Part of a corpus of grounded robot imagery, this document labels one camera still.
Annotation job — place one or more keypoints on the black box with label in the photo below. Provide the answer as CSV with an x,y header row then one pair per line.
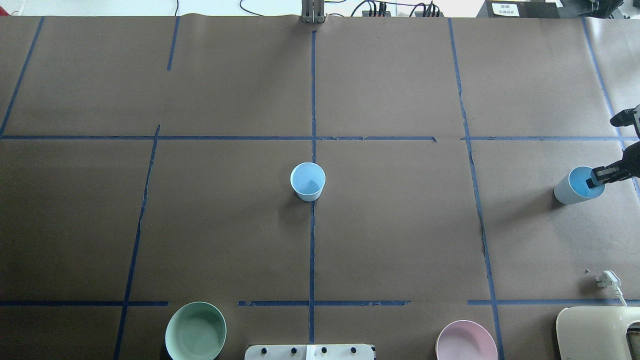
x,y
523,9

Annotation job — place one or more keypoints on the cream toaster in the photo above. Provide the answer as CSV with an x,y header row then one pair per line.
x,y
598,333

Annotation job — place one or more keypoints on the light blue cup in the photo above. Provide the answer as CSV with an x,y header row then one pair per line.
x,y
307,180
574,189

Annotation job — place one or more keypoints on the green bowl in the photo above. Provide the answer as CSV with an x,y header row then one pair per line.
x,y
196,331

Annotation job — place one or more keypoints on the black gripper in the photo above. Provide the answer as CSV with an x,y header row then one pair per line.
x,y
631,166

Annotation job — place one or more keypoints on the aluminium frame post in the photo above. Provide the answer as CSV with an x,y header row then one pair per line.
x,y
313,11

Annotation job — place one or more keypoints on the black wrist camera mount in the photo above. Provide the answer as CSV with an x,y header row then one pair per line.
x,y
627,117

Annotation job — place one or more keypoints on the pink bowl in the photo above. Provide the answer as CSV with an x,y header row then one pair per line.
x,y
465,340

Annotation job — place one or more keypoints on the white mounting column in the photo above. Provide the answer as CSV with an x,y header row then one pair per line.
x,y
349,351

